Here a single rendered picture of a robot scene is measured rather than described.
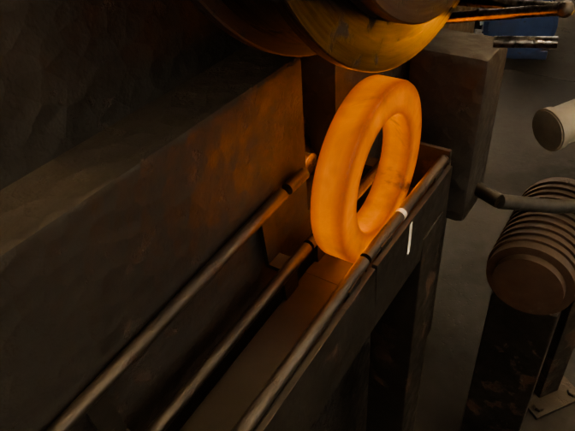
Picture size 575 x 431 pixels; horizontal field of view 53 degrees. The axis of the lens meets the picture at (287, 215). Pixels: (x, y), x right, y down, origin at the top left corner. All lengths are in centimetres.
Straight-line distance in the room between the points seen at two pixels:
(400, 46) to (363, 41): 7
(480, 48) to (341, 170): 30
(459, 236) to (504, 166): 41
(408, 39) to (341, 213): 15
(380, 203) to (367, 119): 15
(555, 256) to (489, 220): 92
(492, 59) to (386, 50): 30
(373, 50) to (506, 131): 183
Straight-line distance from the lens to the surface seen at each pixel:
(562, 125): 83
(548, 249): 86
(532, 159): 208
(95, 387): 42
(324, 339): 48
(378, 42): 41
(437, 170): 65
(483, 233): 171
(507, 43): 55
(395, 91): 53
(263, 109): 48
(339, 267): 59
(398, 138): 61
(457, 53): 71
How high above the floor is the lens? 107
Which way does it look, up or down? 38 degrees down
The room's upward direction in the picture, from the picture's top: 4 degrees counter-clockwise
